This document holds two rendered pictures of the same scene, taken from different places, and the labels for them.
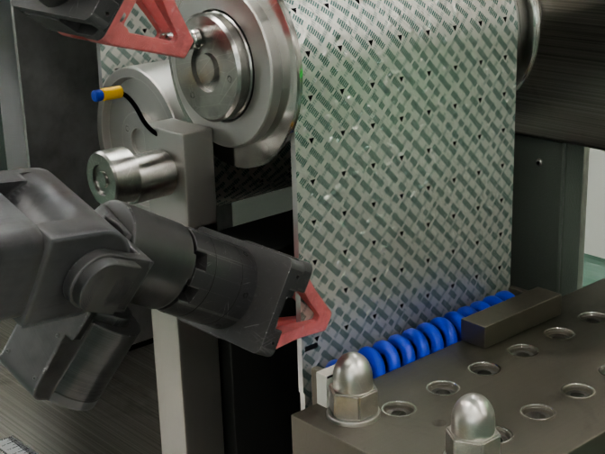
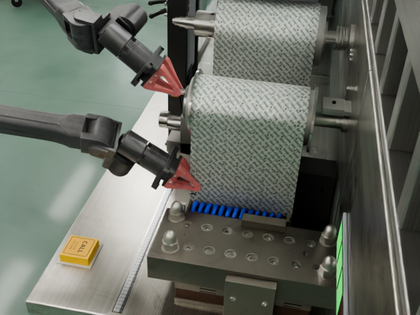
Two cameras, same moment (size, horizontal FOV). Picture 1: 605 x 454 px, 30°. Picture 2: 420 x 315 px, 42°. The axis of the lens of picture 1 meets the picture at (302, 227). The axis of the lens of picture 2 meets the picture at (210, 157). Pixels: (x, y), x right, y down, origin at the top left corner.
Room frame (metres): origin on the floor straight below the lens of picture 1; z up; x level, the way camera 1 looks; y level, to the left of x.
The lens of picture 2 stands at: (0.14, -0.79, 1.82)
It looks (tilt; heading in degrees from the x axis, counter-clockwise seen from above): 34 degrees down; 51
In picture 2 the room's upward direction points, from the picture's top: 2 degrees clockwise
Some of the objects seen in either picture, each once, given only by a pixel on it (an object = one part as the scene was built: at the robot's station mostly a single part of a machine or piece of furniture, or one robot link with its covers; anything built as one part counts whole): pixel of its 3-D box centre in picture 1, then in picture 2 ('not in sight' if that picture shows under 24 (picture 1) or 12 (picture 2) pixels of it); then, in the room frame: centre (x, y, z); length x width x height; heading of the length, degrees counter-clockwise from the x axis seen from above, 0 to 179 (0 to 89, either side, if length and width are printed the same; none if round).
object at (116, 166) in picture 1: (112, 177); (164, 119); (0.76, 0.13, 1.18); 0.04 x 0.02 x 0.04; 41
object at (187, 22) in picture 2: not in sight; (184, 22); (0.92, 0.28, 1.33); 0.06 x 0.03 x 0.03; 131
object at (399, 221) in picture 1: (412, 234); (242, 179); (0.82, -0.08, 1.11); 0.23 x 0.01 x 0.18; 131
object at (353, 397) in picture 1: (353, 384); (176, 210); (0.68, -0.03, 1.05); 0.04 x 0.04 x 0.04
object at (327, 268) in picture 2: not in sight; (329, 265); (0.82, -0.34, 1.05); 0.04 x 0.04 x 0.04
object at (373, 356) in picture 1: (432, 342); (237, 214); (0.80, -0.10, 1.03); 0.21 x 0.04 x 0.03; 131
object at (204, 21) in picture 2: not in sight; (208, 24); (0.96, 0.23, 1.33); 0.06 x 0.06 x 0.06; 41
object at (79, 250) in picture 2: not in sight; (79, 250); (0.51, 0.12, 0.91); 0.07 x 0.07 x 0.02; 41
